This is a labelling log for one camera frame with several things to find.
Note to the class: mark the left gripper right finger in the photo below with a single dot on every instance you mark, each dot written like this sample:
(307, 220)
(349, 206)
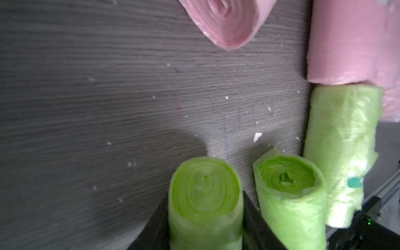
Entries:
(257, 234)

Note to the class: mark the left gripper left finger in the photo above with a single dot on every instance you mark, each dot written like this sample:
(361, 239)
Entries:
(155, 235)

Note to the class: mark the green trash bag roll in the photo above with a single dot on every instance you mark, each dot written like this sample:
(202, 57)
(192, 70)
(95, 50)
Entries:
(292, 196)
(340, 141)
(205, 206)

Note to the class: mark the pink trash bag roll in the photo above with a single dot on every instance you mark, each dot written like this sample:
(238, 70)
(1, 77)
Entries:
(390, 100)
(229, 24)
(354, 41)

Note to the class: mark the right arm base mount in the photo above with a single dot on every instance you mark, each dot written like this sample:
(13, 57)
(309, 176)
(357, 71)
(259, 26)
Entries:
(365, 233)

